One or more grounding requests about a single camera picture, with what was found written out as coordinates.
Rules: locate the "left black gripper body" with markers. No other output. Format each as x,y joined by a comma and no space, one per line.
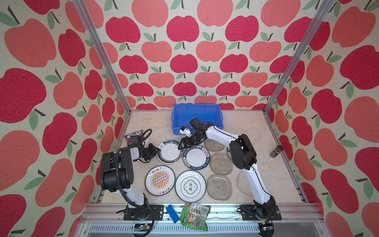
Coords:
147,152

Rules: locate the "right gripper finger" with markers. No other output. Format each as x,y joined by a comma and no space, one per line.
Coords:
185,141
183,147

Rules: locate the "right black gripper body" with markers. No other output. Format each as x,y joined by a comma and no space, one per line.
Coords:
194,138

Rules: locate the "green red striped rim plate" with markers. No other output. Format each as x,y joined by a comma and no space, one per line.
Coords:
169,152

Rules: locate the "clear glass plate top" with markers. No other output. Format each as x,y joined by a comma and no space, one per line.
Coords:
213,145

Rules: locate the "clear glass plate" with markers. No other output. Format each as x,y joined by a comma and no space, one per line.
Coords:
243,184
219,187
221,164
213,145

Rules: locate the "dark lettered rim plate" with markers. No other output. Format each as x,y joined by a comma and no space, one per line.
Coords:
196,158
229,153

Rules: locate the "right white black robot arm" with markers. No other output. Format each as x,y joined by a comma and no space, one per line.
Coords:
244,157

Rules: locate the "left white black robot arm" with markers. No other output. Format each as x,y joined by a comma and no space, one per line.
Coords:
117,174

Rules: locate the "blue plastic bin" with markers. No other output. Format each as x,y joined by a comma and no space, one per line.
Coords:
183,114

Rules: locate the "Fox's berries candy bag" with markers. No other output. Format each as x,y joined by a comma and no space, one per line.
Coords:
134,137

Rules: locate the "orange sunburst plate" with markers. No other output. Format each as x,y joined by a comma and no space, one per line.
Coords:
160,180

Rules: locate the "clear glass plate middle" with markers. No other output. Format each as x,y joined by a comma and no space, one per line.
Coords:
221,164

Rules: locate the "white plate black emblem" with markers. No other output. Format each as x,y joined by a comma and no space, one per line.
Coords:
190,186

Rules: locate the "clear glass plate bottom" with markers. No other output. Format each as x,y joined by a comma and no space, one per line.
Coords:
219,187

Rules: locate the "clear glass plate right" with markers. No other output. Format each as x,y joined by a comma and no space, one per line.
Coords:
243,184

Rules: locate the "blue rectangular block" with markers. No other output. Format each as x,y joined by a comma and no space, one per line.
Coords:
172,213

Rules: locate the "green snack packet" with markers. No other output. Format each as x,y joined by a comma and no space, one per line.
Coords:
193,215

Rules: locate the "small jar right side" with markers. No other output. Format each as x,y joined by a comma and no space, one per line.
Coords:
276,151

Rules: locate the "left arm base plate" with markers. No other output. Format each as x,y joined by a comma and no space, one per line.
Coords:
139,214

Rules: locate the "aluminium front frame rail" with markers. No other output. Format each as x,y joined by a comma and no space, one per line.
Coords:
106,220

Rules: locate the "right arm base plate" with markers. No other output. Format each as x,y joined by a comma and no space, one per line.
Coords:
253,213

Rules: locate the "aluminium left corner post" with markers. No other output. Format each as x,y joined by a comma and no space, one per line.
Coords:
102,53

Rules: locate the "aluminium corner post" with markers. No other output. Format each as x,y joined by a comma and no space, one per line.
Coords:
102,53
316,22

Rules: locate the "aluminium right corner post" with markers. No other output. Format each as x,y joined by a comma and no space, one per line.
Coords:
316,22

